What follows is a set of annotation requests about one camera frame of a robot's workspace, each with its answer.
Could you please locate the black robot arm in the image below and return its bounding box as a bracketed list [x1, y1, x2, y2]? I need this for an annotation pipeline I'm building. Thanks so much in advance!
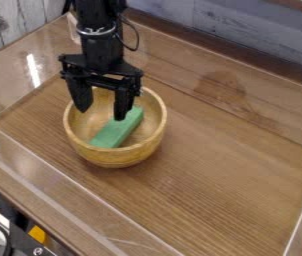
[59, 0, 143, 121]

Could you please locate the brown wooden bowl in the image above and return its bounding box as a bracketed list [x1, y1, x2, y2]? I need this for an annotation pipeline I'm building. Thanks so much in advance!
[63, 88, 167, 168]

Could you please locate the green rectangular block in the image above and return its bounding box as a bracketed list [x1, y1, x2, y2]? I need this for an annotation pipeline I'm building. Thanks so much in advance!
[90, 106, 145, 148]

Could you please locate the yellow sticker on device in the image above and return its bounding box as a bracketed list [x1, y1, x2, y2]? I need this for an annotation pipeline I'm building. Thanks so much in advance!
[28, 226, 47, 244]

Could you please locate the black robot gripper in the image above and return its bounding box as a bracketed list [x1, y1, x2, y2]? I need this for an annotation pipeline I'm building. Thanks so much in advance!
[59, 28, 143, 121]

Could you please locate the clear acrylic enclosure wall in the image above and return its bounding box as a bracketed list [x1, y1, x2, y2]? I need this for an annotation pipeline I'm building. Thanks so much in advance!
[0, 130, 185, 256]

